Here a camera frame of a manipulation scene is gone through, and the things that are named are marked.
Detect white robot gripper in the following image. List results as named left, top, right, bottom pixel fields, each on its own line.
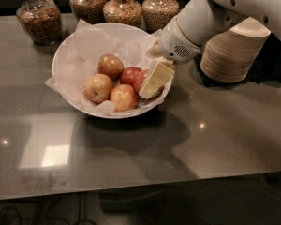
left=139, top=17, right=200, bottom=99

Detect red apple with sticker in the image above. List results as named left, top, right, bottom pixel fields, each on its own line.
left=132, top=68, right=164, bottom=100

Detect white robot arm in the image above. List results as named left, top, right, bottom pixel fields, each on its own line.
left=139, top=0, right=281, bottom=99

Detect red middle apple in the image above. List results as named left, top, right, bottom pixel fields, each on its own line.
left=120, top=67, right=141, bottom=85

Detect front middle apple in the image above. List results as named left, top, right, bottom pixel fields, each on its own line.
left=110, top=84, right=138, bottom=112

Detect back left apple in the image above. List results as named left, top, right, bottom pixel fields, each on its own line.
left=97, top=54, right=125, bottom=81

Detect front left apple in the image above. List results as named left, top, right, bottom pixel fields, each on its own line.
left=83, top=74, right=113, bottom=104

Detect white bowl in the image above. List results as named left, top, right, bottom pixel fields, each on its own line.
left=52, top=22, right=175, bottom=120

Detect cereal glass jar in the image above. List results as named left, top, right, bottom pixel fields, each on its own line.
left=16, top=0, right=62, bottom=45
left=69, top=0, right=107, bottom=24
left=103, top=0, right=142, bottom=27
left=142, top=0, right=179, bottom=32

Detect front stack paper bowls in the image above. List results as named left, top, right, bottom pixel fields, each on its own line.
left=200, top=18, right=271, bottom=83

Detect white paper liner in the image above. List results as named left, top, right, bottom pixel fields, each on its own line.
left=44, top=19, right=168, bottom=114

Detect left cereal glass jar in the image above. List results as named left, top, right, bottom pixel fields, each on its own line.
left=16, top=0, right=62, bottom=45

